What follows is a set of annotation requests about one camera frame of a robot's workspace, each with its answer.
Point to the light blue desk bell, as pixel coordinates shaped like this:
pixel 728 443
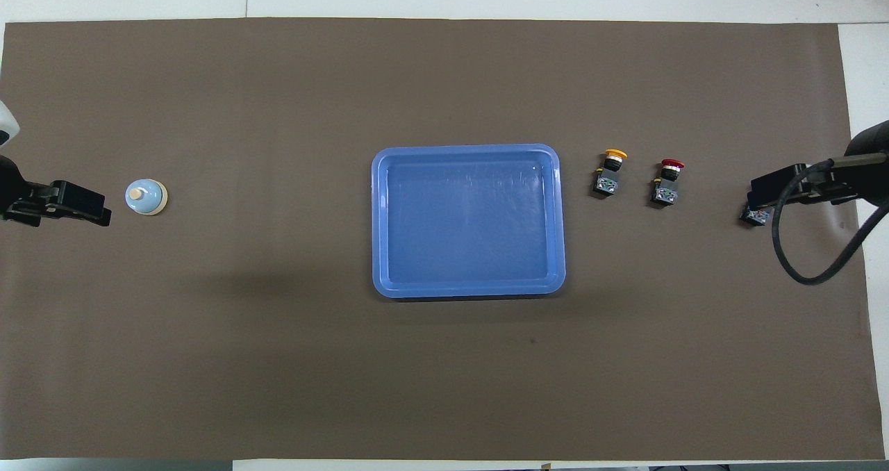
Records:
pixel 144 198

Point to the red push button switch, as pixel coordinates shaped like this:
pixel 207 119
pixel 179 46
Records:
pixel 667 186

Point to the brown paper table mat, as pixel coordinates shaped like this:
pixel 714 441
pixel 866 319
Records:
pixel 278 353

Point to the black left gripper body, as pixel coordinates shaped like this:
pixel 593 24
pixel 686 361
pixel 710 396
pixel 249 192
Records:
pixel 17 189

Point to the blue plastic tray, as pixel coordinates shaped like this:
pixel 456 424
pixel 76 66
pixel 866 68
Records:
pixel 469 228

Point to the green push button switch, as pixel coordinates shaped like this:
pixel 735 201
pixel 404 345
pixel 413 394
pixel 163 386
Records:
pixel 755 217

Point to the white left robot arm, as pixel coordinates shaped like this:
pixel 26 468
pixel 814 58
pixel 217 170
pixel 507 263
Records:
pixel 5 120

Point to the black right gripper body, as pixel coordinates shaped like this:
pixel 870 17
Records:
pixel 871 179

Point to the yellow push button switch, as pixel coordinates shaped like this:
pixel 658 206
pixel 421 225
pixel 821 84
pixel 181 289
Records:
pixel 610 176

